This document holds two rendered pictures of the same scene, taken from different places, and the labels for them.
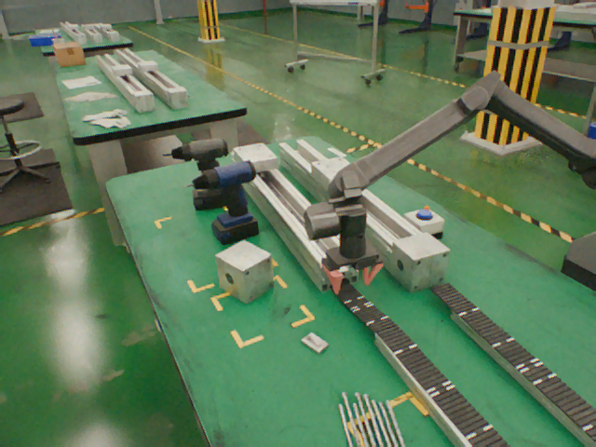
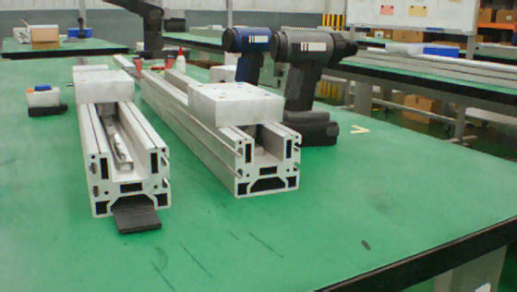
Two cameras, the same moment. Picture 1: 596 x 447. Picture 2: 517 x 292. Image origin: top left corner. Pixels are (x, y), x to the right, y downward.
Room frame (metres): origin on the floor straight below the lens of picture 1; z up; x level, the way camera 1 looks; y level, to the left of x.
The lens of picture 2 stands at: (2.24, 0.13, 1.03)
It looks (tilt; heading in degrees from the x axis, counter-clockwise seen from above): 17 degrees down; 177
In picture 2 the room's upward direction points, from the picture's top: 1 degrees clockwise
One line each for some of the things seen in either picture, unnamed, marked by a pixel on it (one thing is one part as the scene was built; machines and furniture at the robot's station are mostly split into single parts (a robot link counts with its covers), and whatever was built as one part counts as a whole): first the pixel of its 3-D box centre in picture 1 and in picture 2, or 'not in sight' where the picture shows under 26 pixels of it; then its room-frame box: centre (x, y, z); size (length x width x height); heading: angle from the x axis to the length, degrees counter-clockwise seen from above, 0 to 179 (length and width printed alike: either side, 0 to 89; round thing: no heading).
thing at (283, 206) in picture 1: (281, 204); (192, 109); (1.27, 0.04, 0.82); 0.80 x 0.10 x 0.09; 21
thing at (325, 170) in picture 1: (337, 178); (102, 91); (1.34, -0.14, 0.87); 0.16 x 0.11 x 0.07; 21
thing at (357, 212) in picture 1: (350, 220); (154, 23); (0.84, -0.11, 1.00); 0.07 x 0.06 x 0.07; 105
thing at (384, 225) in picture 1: (337, 192); (103, 115); (1.34, -0.14, 0.82); 0.80 x 0.10 x 0.09; 21
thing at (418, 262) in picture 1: (423, 260); (87, 82); (0.93, -0.30, 0.83); 0.12 x 0.09 x 0.10; 111
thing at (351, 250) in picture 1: (352, 244); (152, 43); (0.84, -0.12, 0.94); 0.10 x 0.07 x 0.07; 111
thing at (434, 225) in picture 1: (420, 225); (47, 101); (1.12, -0.35, 0.81); 0.10 x 0.08 x 0.06; 111
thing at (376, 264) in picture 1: (361, 268); (145, 66); (0.85, -0.14, 0.87); 0.07 x 0.07 x 0.09; 21
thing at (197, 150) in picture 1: (198, 174); (319, 88); (1.37, 0.30, 0.89); 0.20 x 0.08 x 0.22; 103
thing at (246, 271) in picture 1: (249, 268); (229, 83); (0.93, 0.12, 0.83); 0.11 x 0.10 x 0.10; 135
